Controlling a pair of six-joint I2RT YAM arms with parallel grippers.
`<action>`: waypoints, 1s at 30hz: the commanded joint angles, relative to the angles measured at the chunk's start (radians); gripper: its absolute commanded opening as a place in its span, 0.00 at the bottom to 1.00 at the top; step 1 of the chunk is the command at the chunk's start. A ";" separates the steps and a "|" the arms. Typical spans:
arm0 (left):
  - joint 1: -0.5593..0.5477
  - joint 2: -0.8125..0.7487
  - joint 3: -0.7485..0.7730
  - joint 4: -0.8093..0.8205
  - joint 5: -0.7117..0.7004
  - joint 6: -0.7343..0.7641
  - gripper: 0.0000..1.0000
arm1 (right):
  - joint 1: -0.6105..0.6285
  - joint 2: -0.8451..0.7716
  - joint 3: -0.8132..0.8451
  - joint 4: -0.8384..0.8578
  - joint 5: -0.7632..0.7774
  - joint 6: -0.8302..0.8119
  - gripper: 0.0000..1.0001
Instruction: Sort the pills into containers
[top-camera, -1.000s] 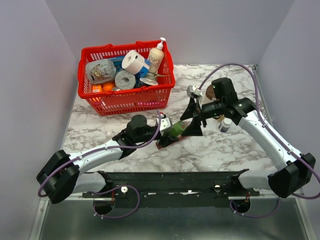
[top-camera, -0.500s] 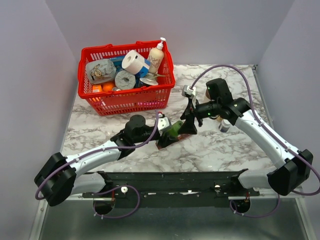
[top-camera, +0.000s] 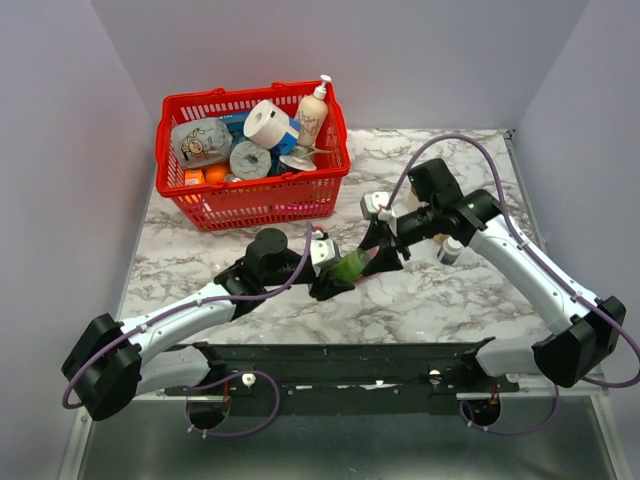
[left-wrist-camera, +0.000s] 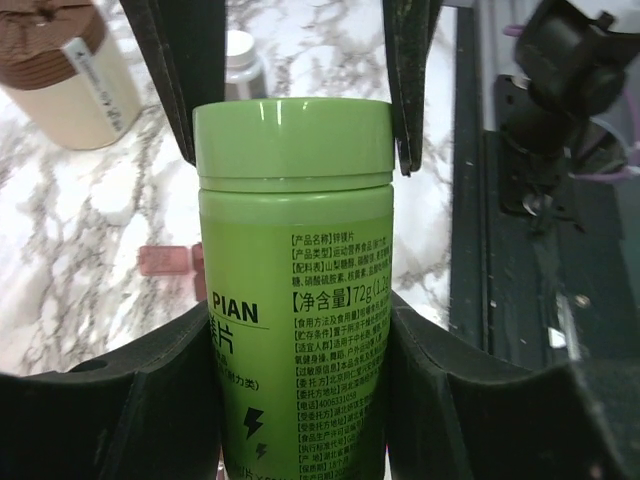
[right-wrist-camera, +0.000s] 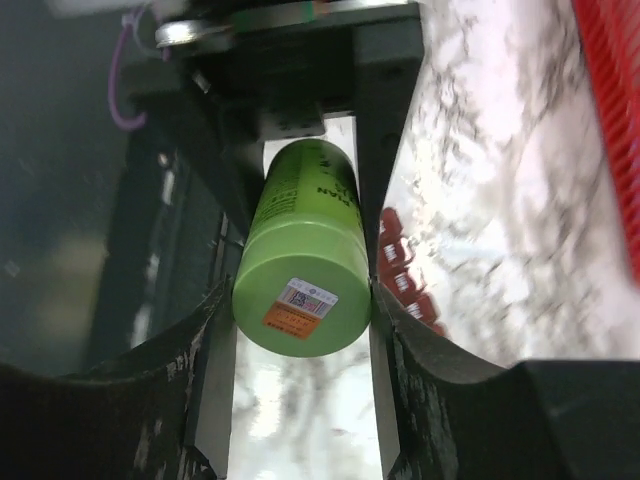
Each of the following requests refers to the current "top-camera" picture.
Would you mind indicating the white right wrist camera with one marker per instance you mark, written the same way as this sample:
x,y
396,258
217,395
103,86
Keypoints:
x,y
376,205

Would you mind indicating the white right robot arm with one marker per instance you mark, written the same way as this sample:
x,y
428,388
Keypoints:
x,y
581,324

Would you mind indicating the orange fruit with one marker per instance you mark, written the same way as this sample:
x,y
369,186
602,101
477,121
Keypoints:
x,y
216,173

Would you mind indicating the grey toilet paper roll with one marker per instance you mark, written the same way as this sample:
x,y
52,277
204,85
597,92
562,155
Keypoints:
x,y
249,161

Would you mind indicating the blue box in basket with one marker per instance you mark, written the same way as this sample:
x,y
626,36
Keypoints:
x,y
235,124

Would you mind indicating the grey printed package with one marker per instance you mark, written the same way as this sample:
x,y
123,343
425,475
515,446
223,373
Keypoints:
x,y
201,143

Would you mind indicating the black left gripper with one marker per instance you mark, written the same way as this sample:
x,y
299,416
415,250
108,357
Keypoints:
x,y
330,288

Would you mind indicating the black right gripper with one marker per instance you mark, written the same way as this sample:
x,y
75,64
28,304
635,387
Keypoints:
x,y
378,234

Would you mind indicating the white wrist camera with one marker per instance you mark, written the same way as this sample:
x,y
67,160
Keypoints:
x,y
376,205
324,252

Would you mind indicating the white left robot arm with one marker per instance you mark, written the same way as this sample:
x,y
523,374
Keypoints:
x,y
104,370

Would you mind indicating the green pill bottle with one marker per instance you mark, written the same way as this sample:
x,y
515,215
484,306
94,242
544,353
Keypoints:
x,y
350,268

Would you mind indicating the small white pill bottle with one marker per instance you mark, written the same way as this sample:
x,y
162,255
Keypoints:
x,y
449,251

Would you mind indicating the brown lidded paper cup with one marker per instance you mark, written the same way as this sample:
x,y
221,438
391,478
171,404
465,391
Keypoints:
x,y
412,201

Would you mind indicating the red plastic shopping basket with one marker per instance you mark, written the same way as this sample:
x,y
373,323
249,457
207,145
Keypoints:
x,y
238,203

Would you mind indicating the white toilet paper roll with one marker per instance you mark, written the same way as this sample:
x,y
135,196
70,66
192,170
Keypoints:
x,y
266,124

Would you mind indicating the red weekly pill organizer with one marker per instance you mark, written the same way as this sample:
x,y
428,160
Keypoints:
x,y
360,278

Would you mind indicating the orange small box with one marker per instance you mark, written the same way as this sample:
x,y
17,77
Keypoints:
x,y
194,177

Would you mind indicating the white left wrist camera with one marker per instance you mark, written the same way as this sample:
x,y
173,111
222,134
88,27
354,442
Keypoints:
x,y
324,252

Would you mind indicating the cream pump lotion bottle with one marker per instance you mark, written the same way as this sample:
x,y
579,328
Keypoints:
x,y
311,113

